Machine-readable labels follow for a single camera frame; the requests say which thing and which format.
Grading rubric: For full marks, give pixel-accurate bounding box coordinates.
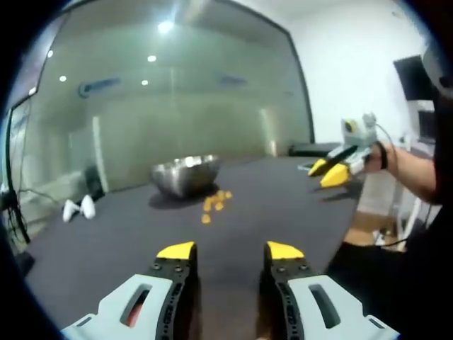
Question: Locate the pile of orange QQ candies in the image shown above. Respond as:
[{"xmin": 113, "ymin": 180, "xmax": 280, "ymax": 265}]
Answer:
[{"xmin": 200, "ymin": 189, "xmax": 234, "ymax": 226}]

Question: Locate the stainless steel bowl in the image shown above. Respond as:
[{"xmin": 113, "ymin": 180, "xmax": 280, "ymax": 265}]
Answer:
[{"xmin": 150, "ymin": 154, "xmax": 222, "ymax": 198}]

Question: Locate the person's right hand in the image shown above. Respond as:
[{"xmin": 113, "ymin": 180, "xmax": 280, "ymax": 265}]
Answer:
[{"xmin": 364, "ymin": 140, "xmax": 396, "ymax": 174}]

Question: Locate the black flat case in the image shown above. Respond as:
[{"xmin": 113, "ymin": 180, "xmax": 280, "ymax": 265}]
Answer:
[{"xmin": 288, "ymin": 141, "xmax": 341, "ymax": 157}]

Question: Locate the cardboard box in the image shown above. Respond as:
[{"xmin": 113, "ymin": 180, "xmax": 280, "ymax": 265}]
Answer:
[{"xmin": 348, "ymin": 211, "xmax": 398, "ymax": 246}]

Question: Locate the dark grey table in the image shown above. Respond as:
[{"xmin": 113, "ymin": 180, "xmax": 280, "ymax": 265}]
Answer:
[{"xmin": 23, "ymin": 154, "xmax": 366, "ymax": 340}]

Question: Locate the person's black clothing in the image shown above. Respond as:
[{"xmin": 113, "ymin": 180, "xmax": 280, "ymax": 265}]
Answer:
[{"xmin": 324, "ymin": 45, "xmax": 453, "ymax": 340}]

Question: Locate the black tripod stand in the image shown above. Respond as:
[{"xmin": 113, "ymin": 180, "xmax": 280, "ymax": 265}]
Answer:
[{"xmin": 0, "ymin": 102, "xmax": 37, "ymax": 246}]

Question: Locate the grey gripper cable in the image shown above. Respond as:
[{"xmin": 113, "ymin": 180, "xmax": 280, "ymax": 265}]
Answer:
[{"xmin": 374, "ymin": 122, "xmax": 394, "ymax": 147}]

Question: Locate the black wall monitor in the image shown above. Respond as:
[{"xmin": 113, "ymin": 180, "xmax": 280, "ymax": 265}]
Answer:
[{"xmin": 393, "ymin": 55, "xmax": 432, "ymax": 102}]

